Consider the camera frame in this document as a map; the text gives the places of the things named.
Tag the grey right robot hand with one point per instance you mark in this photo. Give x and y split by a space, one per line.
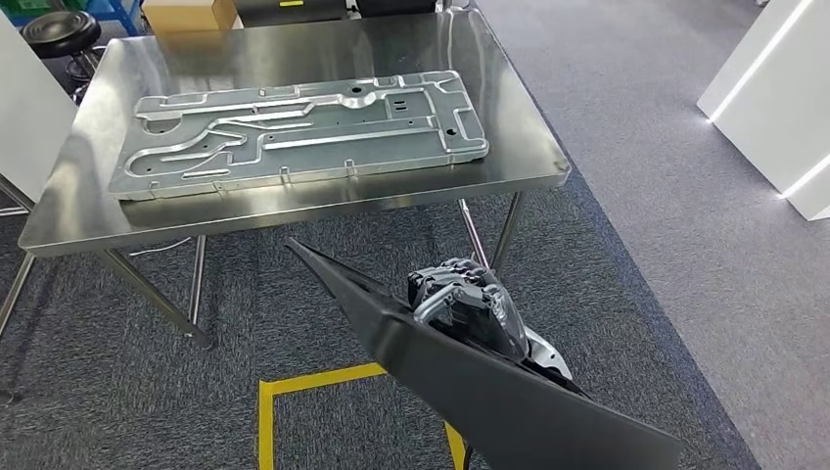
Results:
480 305

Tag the black plastic frame part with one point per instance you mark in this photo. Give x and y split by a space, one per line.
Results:
506 415

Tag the stainless steel workbench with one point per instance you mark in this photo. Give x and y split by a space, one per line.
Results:
292 52

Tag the stamped grey metal panel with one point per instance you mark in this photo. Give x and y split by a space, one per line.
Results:
292 143

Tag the white lit display stand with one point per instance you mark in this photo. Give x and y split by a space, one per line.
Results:
771 110

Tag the brown cardboard box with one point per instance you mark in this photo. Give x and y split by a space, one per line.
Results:
188 14

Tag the stainless steel table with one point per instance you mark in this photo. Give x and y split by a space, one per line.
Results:
13 211

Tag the white partition panel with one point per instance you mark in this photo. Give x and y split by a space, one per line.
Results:
32 117

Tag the black round stool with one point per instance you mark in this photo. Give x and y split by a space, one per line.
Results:
61 32

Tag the green plastic bin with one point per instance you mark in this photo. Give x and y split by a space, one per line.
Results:
23 4

